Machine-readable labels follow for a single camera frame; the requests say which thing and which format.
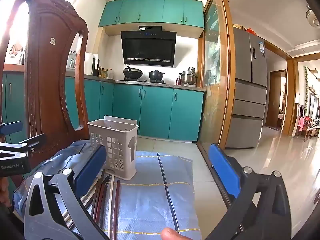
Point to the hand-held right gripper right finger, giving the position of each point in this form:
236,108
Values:
223,170

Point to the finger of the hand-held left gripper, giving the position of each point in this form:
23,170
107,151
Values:
32,142
11,128

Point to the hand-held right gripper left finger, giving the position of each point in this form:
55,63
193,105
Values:
91,165

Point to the grey plastic utensil basket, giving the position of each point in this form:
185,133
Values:
112,131

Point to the pile of chopsticks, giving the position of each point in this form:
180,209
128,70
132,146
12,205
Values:
115,205

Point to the person's right hand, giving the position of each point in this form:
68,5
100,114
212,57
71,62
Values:
172,234

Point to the carved wooden chair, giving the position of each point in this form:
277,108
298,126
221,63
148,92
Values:
50,80

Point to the blue checked cloth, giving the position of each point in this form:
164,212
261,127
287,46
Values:
150,192

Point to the teal base cabinets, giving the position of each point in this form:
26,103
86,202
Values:
157,110

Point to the glass sliding door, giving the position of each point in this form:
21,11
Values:
212,80

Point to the grey kitchen countertop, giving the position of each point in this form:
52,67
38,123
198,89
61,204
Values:
185,87

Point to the white condiment jug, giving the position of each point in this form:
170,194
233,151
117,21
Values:
111,75

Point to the wooden dining chairs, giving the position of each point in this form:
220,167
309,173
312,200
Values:
306,127

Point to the dark condiment bottle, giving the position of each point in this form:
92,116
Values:
100,72

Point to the white kitchen appliance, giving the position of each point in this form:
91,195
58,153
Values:
88,63

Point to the gas stove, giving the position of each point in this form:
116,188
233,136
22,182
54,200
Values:
140,81

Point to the black kitchen appliance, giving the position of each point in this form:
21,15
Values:
95,67

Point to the stainless steel pot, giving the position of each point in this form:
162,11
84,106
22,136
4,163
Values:
188,77

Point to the black wok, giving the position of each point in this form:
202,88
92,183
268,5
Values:
132,73

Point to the small red canister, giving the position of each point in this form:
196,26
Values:
178,80

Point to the black cooking pot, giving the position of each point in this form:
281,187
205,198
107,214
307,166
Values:
156,75

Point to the green garland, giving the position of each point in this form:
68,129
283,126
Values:
306,85

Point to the black range hood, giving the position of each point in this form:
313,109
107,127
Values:
147,47

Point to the ceiling lamp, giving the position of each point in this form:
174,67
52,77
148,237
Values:
312,16

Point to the wooden door frame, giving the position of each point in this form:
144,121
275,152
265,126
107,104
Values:
267,100

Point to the teal wall cabinets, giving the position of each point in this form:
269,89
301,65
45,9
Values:
150,10

